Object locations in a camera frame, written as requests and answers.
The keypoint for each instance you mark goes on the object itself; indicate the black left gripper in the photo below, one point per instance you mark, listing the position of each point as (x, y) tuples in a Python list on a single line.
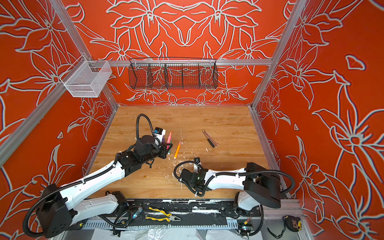
[(163, 147)]

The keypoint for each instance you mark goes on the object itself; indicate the pink highlighter pen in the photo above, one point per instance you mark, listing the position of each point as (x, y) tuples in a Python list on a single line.
[(169, 140)]

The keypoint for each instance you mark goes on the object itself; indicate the orange highlighter pen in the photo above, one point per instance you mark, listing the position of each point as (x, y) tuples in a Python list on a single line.
[(178, 149)]

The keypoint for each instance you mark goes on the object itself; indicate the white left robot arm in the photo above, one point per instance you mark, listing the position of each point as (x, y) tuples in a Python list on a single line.
[(60, 207)]

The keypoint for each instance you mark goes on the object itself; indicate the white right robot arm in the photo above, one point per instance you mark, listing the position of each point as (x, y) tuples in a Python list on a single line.
[(257, 186)]

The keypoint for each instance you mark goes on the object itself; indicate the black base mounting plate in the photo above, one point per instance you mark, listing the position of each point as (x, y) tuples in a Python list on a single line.
[(191, 211)]

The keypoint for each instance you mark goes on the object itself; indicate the right black tape measure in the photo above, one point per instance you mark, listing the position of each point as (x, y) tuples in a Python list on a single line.
[(292, 223)]

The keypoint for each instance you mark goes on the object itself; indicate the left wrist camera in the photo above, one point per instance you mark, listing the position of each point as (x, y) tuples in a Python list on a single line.
[(160, 133)]

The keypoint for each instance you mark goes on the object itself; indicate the yellow handled pliers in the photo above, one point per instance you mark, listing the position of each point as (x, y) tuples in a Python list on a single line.
[(162, 216)]

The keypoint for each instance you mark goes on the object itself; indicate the grey slotted cable duct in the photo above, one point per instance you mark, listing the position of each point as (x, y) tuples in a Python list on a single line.
[(230, 224)]

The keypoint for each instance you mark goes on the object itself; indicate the black wire mesh basket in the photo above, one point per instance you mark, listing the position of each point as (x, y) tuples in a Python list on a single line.
[(173, 74)]

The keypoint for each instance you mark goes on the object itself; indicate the white wire mesh basket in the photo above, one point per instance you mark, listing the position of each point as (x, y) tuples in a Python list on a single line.
[(86, 79)]

